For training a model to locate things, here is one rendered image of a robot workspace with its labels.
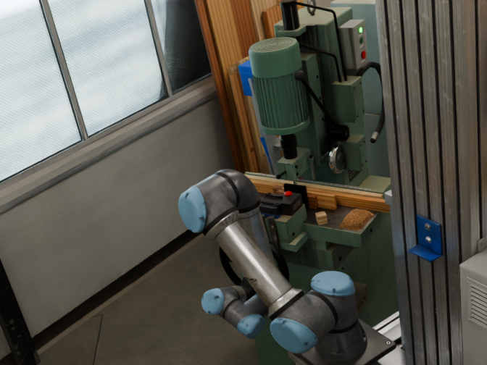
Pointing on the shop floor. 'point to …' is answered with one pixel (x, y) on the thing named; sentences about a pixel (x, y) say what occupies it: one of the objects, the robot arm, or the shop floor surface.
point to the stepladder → (272, 143)
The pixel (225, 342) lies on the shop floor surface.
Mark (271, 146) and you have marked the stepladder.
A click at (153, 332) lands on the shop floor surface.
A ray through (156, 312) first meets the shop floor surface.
